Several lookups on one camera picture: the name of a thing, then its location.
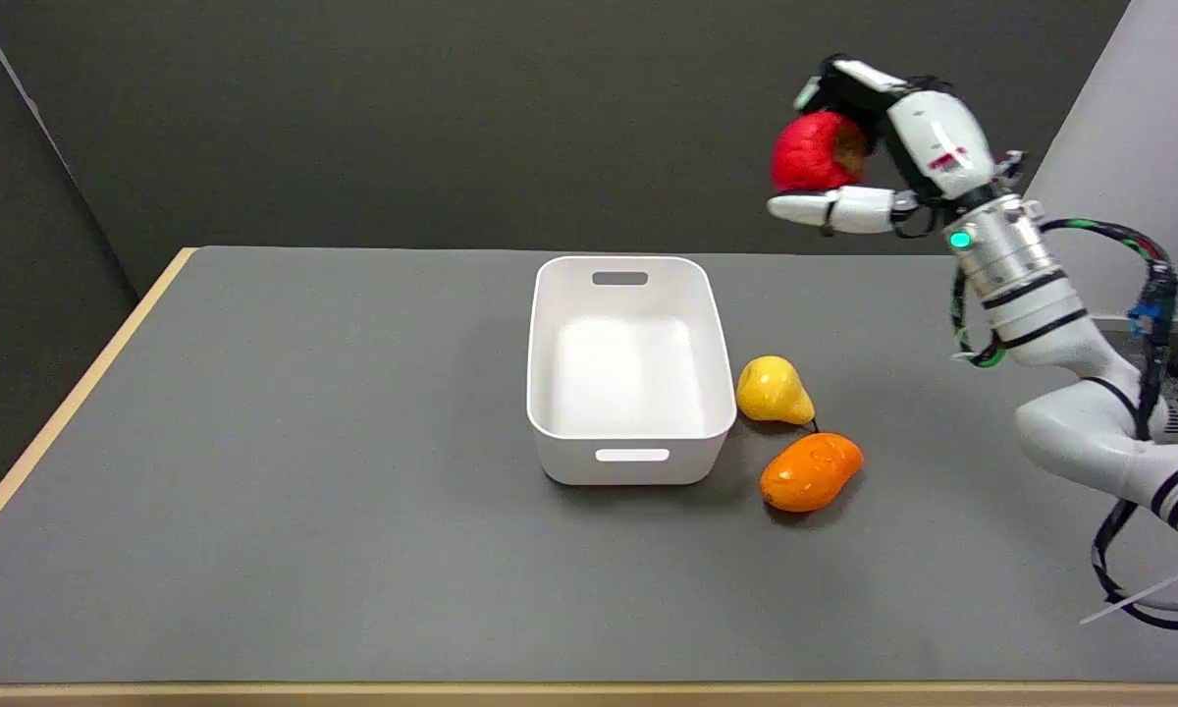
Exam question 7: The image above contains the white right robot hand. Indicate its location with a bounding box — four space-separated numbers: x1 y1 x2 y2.
767 56 1026 239

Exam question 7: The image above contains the red tomato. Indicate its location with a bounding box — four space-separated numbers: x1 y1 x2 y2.
770 110 869 194

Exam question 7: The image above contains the white plastic box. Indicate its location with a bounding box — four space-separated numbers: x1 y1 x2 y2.
526 255 738 487

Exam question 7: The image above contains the yellow pear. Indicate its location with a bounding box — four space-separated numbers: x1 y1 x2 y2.
736 355 817 427

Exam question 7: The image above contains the orange mango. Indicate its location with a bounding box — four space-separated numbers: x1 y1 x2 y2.
759 432 864 514

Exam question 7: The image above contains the black green wrist cable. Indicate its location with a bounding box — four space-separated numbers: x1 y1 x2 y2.
948 263 1008 369

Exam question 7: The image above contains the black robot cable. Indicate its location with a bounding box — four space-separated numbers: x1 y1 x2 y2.
1039 218 1178 630

